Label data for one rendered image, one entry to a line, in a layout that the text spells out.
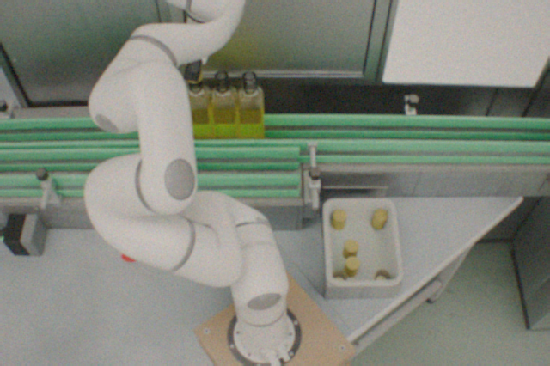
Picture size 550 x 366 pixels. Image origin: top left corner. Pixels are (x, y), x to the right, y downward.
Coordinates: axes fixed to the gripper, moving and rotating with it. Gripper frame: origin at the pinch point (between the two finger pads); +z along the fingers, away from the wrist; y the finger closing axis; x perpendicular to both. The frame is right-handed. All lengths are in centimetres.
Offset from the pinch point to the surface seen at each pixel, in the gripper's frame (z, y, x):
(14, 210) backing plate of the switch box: 43, 16, -38
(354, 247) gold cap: 25, 24, 43
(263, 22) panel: -4.1, -12.4, 13.7
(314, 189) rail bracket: 13.6, 16.9, 29.6
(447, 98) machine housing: 11, -15, 67
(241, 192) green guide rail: 23.0, 14.0, 15.3
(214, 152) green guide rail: 19.7, 6.6, 8.3
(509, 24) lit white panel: -20, -12, 66
